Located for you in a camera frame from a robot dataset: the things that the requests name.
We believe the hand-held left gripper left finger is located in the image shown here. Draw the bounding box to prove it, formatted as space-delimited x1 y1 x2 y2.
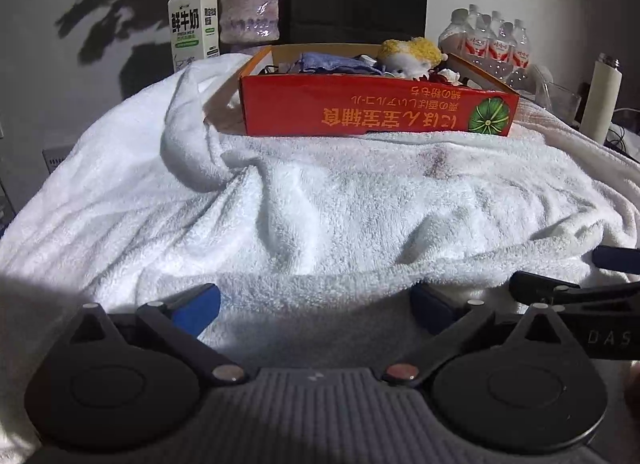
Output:
55 283 250 387

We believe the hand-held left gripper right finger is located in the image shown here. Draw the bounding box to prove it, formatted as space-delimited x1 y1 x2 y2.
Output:
381 281 581 387

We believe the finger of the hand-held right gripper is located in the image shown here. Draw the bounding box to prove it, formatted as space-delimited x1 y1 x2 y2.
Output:
509 270 640 306
592 245 640 276

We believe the red cardboard box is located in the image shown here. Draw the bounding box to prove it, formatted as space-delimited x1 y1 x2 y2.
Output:
202 43 521 139

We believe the white yellow plush hamster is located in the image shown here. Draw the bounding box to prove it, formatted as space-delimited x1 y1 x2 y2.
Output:
376 36 445 81

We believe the purple drawstring bag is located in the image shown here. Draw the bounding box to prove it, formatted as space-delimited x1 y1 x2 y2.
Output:
292 51 386 76

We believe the person's right hand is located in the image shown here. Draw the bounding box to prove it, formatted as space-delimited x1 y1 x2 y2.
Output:
622 361 640 417

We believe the white terry towel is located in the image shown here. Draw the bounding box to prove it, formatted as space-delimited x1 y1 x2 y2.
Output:
0 51 640 457

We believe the white thermos bottle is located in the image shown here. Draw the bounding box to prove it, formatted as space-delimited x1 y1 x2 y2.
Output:
580 53 622 145

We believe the clear glass container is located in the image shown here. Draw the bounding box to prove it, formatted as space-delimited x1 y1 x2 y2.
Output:
542 81 583 122

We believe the pack of water bottles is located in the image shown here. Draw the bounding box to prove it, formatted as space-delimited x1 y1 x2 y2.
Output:
439 4 532 90

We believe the white green milk carton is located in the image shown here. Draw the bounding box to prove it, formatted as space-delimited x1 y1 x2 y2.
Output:
167 0 222 74

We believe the purple glass vase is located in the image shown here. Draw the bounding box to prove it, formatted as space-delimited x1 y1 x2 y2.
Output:
219 0 281 45

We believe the tangle of cables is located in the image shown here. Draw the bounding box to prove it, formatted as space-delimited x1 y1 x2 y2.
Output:
602 106 640 162

